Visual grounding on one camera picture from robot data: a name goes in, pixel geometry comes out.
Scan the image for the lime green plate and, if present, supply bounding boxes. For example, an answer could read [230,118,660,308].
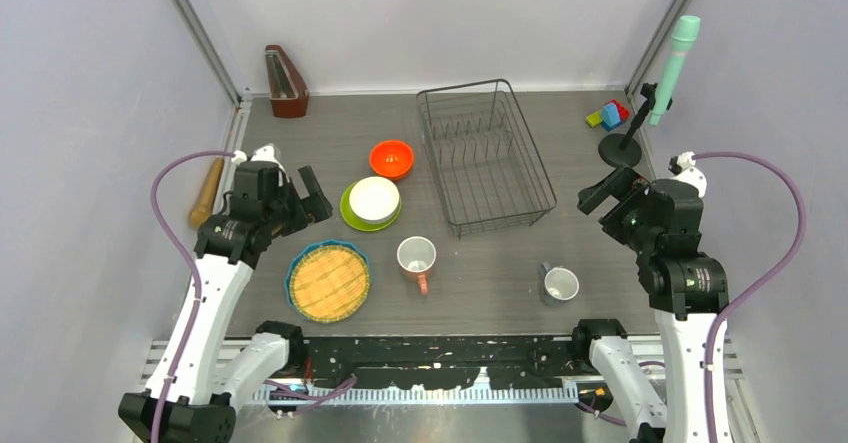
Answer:
[340,182,402,232]

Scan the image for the white bowl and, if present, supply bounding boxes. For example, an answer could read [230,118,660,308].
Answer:
[348,176,401,224]

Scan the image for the blue plate with bamboo mat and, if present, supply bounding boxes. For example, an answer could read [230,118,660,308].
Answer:
[284,240,372,324]

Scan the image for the orange plastic bowl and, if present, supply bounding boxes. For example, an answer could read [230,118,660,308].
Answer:
[368,140,415,181]

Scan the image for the pink floral mug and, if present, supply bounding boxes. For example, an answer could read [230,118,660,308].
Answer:
[396,236,437,296]

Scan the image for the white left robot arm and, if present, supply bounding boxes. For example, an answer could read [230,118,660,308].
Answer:
[118,157,333,442]

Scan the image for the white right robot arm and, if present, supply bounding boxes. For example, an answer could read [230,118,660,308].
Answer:
[570,166,732,442]

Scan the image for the black microphone stand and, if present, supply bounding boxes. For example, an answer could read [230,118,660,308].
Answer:
[598,83,658,167]

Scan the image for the colourful toy blocks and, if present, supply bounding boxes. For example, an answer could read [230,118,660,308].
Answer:
[585,99,631,132]

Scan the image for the wooden rolling pin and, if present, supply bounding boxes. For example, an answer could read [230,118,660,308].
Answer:
[188,158,225,229]

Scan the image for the grey mug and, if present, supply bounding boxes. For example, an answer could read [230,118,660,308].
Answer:
[539,263,580,306]

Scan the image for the brown wooden metronome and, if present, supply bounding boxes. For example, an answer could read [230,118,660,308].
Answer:
[265,45,310,119]

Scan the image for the mint green microphone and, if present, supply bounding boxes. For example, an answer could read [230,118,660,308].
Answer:
[649,15,701,126]

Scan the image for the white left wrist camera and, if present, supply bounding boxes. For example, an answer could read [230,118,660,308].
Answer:
[231,144,284,170]

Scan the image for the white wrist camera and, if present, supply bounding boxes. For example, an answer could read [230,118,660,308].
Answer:
[231,144,284,170]
[668,152,708,198]

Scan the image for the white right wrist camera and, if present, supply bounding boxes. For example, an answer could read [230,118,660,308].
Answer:
[668,152,708,198]

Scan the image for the black wire dish rack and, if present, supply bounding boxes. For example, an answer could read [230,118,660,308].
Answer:
[416,78,557,238]

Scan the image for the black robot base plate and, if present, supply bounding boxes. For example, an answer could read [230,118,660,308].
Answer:
[272,335,599,390]

